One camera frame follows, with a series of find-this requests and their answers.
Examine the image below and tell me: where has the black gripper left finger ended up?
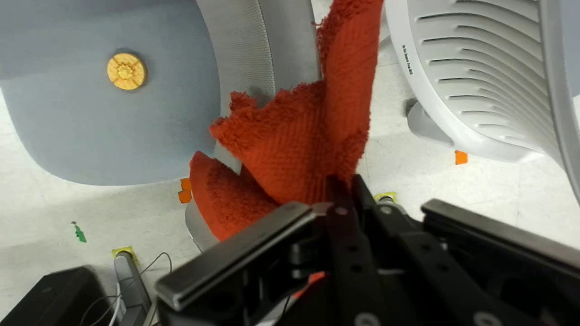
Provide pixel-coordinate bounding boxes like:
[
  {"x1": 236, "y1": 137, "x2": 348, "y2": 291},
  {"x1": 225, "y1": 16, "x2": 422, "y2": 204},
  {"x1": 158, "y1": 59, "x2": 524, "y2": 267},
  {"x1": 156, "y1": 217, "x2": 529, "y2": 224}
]
[{"x1": 154, "y1": 202, "x2": 330, "y2": 311}]

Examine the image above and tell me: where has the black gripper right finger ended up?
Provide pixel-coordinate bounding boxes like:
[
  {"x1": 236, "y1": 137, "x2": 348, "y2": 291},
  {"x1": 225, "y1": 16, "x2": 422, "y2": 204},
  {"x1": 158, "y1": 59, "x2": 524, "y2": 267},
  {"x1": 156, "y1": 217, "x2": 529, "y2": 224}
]
[{"x1": 420, "y1": 199, "x2": 580, "y2": 271}]

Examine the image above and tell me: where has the red cloth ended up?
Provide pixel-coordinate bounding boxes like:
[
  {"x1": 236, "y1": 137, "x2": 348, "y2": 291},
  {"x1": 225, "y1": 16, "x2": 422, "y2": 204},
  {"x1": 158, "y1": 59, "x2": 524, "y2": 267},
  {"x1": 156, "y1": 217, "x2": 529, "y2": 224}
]
[{"x1": 190, "y1": 0, "x2": 382, "y2": 240}]

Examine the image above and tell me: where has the yellow round disc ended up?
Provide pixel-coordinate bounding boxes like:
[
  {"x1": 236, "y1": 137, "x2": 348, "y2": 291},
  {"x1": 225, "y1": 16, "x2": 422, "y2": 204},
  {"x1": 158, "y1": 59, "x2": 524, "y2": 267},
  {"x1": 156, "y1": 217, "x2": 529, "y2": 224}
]
[{"x1": 107, "y1": 52, "x2": 147, "y2": 92}]

